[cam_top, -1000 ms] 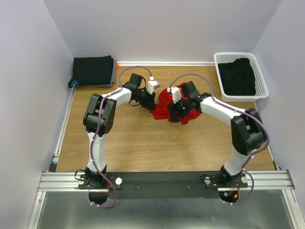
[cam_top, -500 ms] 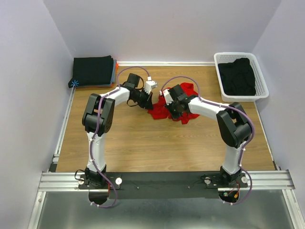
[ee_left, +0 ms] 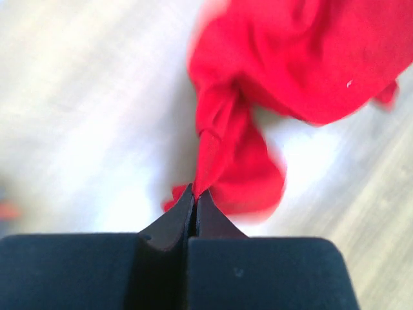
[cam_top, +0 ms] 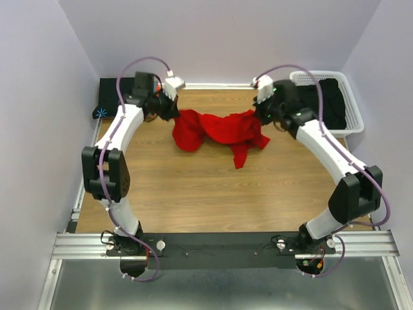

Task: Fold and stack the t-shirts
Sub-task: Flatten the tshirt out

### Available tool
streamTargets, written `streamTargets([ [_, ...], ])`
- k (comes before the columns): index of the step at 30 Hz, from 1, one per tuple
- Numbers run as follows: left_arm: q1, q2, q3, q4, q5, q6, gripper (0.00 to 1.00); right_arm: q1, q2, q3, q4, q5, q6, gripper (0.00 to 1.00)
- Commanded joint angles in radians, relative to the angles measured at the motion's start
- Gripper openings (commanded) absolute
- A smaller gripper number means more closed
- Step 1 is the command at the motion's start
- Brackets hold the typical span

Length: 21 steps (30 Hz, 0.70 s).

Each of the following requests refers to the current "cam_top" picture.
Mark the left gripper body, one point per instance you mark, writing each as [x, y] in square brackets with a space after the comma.
[170, 112]

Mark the red t-shirt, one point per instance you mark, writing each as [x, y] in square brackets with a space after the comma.
[239, 131]

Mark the folded black t-shirt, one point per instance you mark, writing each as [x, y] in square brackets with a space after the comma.
[108, 100]

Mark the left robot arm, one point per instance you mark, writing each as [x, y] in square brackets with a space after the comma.
[105, 172]

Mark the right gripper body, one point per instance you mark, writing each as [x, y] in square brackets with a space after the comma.
[262, 113]

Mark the black clothes in basket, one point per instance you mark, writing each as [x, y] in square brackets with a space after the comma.
[333, 102]

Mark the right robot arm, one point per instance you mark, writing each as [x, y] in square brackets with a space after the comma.
[357, 185]

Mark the aluminium frame rail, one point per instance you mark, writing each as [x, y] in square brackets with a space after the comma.
[350, 243]

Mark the white plastic laundry basket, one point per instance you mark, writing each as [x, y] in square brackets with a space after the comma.
[354, 121]

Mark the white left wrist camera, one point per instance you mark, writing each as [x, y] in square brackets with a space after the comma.
[172, 85]

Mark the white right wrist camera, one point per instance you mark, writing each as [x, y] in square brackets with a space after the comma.
[264, 86]

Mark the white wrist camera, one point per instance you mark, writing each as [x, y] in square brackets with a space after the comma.
[172, 85]
[264, 86]

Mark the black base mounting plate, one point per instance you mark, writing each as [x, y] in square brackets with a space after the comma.
[137, 263]

